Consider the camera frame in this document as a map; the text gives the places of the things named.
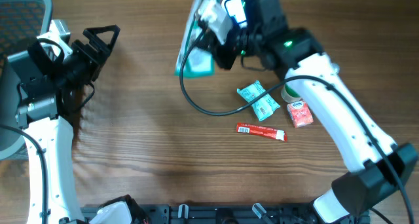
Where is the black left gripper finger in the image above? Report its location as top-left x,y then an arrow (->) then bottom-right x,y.
82,25 -> 120,56
37,19 -> 73,60

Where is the green packaged goods bag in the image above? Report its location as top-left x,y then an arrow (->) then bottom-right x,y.
175,0 -> 220,78

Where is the teal tissue packet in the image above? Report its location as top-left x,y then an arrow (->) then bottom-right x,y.
237,81 -> 280,121

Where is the green lid glass jar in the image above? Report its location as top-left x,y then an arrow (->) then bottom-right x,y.
281,84 -> 301,103

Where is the red carton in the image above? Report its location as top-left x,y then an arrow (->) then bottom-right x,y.
287,100 -> 314,128

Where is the red stick sachet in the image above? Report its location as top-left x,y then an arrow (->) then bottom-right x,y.
236,122 -> 287,141

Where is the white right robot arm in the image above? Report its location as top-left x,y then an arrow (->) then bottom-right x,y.
195,0 -> 418,223

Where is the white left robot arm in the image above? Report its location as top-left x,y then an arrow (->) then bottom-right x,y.
1,25 -> 120,223

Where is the white barcode scanner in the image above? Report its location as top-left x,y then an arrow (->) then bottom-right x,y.
221,0 -> 247,28

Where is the grey plastic shopping basket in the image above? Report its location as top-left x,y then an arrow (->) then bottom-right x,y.
0,0 -> 53,162

